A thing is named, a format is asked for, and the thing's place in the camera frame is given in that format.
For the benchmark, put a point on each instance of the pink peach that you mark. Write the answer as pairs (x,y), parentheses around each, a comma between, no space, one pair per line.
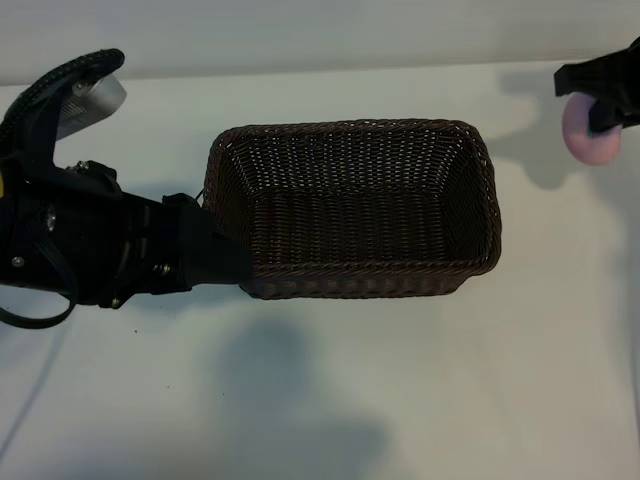
(580,135)

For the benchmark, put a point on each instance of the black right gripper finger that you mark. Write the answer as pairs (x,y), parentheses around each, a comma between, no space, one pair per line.
(607,117)
(605,75)

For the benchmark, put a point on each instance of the black left camera bracket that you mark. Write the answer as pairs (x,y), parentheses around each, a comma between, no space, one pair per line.
(42,135)

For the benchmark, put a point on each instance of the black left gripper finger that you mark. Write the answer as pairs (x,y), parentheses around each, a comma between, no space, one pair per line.
(205,235)
(215,272)

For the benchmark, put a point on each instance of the dark brown wicker basket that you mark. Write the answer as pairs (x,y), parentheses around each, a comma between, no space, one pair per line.
(350,225)

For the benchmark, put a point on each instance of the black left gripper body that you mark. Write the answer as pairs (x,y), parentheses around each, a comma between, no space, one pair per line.
(100,240)

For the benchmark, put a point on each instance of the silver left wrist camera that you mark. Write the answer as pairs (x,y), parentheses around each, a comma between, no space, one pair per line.
(100,100)

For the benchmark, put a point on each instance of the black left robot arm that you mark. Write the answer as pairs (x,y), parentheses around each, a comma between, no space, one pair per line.
(5,235)

